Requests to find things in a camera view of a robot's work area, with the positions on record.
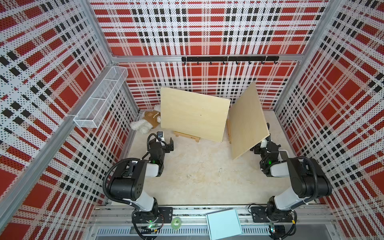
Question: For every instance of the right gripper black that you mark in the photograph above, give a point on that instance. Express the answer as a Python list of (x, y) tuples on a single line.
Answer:
[(261, 149)]

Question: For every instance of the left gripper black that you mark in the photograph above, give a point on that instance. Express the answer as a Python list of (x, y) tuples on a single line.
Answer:
[(166, 144)]

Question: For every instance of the plywood board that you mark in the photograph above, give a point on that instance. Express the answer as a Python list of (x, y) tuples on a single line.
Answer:
[(194, 114), (248, 125)]

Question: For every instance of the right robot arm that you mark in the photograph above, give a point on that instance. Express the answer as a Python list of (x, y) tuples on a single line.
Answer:
[(308, 181)]

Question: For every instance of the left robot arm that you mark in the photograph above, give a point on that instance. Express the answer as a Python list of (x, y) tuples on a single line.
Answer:
[(124, 182)]

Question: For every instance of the left wooden easel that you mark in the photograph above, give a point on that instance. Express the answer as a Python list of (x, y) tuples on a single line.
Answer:
[(178, 134)]

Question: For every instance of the plush toy brown white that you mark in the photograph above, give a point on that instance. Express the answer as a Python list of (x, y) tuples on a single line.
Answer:
[(149, 121)]

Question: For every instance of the green tape roll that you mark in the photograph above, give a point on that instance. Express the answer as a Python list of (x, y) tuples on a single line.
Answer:
[(176, 223)]

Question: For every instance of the light blue plate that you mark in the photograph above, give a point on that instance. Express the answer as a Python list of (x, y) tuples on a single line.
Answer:
[(224, 224)]

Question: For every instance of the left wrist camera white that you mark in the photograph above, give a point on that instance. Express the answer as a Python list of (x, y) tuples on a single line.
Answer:
[(160, 136)]

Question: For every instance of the black hook rail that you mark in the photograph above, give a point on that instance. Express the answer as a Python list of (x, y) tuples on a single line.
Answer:
[(225, 59)]

